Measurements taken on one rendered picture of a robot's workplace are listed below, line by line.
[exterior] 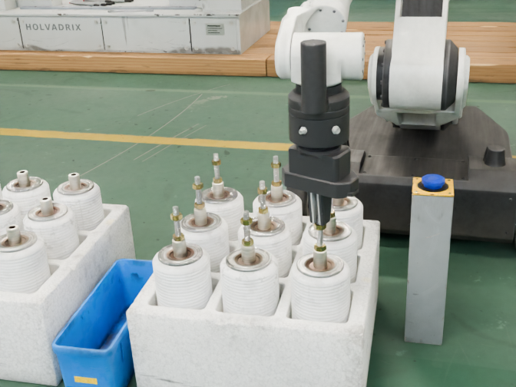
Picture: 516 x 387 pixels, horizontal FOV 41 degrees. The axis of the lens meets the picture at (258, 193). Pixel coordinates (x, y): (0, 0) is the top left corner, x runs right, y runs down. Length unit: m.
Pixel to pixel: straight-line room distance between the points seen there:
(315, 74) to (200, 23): 2.37
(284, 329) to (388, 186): 0.59
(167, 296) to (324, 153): 0.37
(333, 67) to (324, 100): 0.05
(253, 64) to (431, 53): 1.80
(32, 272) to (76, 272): 0.10
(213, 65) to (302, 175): 2.21
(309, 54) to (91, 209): 0.70
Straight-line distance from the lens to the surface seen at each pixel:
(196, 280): 1.15
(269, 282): 1.12
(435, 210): 1.23
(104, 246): 1.44
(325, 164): 1.00
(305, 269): 1.10
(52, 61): 3.57
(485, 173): 1.60
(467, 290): 1.55
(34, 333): 1.29
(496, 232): 1.63
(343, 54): 0.95
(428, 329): 1.36
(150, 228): 1.82
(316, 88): 0.93
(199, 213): 1.24
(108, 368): 1.22
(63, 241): 1.37
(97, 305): 1.38
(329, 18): 1.04
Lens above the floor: 0.82
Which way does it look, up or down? 25 degrees down
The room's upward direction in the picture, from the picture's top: 3 degrees counter-clockwise
